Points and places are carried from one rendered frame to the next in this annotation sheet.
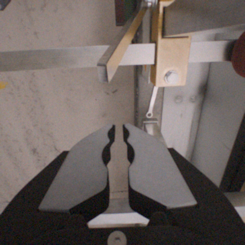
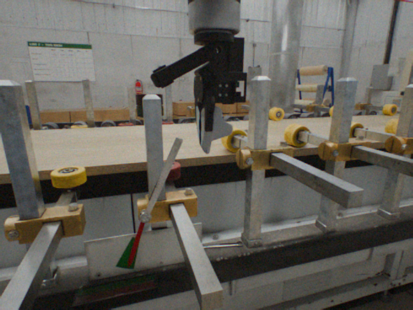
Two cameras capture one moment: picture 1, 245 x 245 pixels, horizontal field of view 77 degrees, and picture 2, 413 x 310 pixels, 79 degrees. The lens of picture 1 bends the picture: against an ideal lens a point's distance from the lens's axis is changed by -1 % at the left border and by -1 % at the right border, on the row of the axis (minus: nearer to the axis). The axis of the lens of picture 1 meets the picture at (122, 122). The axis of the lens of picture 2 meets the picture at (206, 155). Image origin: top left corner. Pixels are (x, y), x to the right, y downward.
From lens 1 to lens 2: 47 cm
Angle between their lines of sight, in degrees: 69
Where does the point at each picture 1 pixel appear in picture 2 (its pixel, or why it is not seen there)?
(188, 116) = (234, 235)
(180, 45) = (169, 194)
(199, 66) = not seen: hidden behind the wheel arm
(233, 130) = (220, 187)
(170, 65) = (181, 195)
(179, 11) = (155, 174)
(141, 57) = (179, 208)
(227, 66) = not seen: hidden behind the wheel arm
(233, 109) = (206, 195)
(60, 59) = (192, 241)
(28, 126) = not seen: outside the picture
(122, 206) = (284, 165)
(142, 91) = (217, 254)
